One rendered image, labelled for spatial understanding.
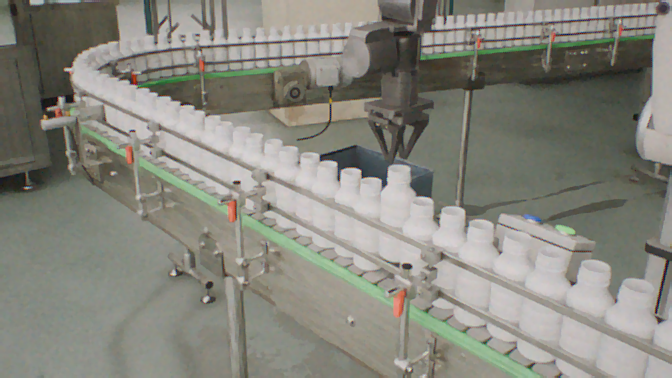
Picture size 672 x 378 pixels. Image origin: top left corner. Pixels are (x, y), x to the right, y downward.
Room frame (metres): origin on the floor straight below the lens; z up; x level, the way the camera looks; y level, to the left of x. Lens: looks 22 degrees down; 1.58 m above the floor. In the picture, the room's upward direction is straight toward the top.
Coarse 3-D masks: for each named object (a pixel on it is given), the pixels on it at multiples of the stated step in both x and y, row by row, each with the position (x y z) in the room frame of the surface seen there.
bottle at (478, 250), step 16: (480, 224) 0.89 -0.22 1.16; (480, 240) 0.85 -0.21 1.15; (464, 256) 0.85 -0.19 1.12; (480, 256) 0.85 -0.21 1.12; (496, 256) 0.85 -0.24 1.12; (464, 272) 0.85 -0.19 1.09; (464, 288) 0.85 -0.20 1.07; (480, 288) 0.84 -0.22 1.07; (480, 304) 0.84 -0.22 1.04; (464, 320) 0.85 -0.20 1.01; (480, 320) 0.84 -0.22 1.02
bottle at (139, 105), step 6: (138, 90) 1.70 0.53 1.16; (144, 90) 1.71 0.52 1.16; (138, 96) 1.67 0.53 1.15; (138, 102) 1.67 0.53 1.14; (132, 108) 1.68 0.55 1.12; (138, 108) 1.66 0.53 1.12; (138, 114) 1.66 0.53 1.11; (138, 120) 1.66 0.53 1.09; (138, 126) 1.66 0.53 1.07; (138, 132) 1.66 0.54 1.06; (138, 138) 1.67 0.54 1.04; (144, 150) 1.66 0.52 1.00
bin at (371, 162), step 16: (320, 160) 1.80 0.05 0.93; (336, 160) 1.84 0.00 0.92; (352, 160) 1.88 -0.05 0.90; (368, 160) 1.85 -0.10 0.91; (384, 160) 1.80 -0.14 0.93; (400, 160) 1.76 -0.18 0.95; (368, 176) 1.85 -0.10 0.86; (384, 176) 1.80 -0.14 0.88; (416, 176) 1.62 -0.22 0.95; (432, 176) 1.67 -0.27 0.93; (416, 192) 1.63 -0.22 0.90
